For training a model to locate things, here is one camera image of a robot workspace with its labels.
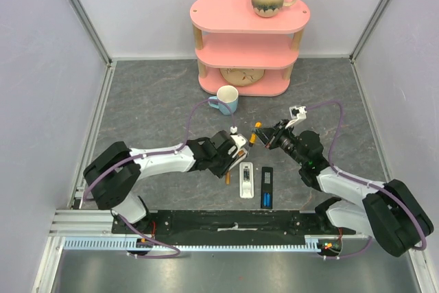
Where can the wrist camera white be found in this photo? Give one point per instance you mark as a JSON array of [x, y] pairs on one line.
[[239, 140], [298, 114]]

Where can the light blue cable duct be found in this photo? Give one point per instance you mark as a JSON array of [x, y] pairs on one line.
[[307, 245]]

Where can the left aluminium frame post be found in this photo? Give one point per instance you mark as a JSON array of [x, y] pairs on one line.
[[89, 28]]

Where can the wide white remote control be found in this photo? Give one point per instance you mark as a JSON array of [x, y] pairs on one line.
[[246, 188]]

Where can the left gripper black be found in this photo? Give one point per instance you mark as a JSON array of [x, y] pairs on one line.
[[221, 171]]

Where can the light blue mug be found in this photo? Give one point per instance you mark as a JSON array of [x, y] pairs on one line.
[[226, 100]]

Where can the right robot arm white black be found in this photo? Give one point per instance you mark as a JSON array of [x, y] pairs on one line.
[[387, 212]]

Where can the right aluminium frame post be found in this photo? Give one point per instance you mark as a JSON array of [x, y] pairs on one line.
[[369, 29]]

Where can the blue battery right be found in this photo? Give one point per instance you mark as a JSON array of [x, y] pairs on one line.
[[269, 201]]

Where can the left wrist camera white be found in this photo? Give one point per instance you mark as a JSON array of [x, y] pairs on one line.
[[239, 140]]

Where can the aluminium frame post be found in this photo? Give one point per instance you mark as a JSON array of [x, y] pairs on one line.
[[369, 29], [89, 28]]

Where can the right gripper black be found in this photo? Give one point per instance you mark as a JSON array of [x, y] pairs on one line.
[[277, 136]]

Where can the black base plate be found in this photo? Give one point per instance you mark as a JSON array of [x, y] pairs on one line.
[[176, 227]]

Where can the black remote control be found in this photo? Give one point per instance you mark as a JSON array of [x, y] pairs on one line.
[[266, 184]]

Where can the slim white remote control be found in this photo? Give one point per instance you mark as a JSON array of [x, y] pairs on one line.
[[239, 159]]

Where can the pink three tier shelf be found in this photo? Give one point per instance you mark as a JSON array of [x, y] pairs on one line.
[[229, 34]]

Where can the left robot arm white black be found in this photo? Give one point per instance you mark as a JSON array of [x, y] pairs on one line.
[[112, 175]]

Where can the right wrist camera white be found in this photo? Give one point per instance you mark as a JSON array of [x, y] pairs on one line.
[[298, 114]]

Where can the orange handled screwdriver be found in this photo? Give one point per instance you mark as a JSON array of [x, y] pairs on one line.
[[253, 136]]

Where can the beige patterned plate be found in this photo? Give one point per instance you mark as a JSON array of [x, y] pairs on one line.
[[241, 77]]

